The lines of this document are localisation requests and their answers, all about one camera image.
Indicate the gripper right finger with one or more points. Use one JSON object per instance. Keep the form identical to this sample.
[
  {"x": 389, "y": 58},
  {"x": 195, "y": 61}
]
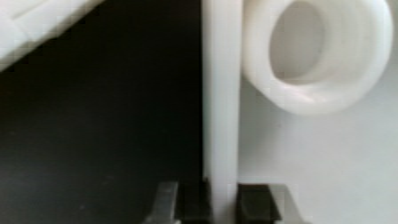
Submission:
[{"x": 265, "y": 205}]

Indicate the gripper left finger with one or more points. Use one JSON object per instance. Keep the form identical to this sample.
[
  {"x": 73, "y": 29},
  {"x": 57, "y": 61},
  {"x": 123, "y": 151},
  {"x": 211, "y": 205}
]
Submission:
[{"x": 179, "y": 204}]

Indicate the white square table top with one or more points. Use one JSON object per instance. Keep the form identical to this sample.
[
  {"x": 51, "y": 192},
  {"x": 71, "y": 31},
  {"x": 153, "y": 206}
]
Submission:
[{"x": 300, "y": 108}]

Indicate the white L-shaped obstacle fence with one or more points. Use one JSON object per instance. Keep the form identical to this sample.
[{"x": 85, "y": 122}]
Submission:
[{"x": 34, "y": 20}]

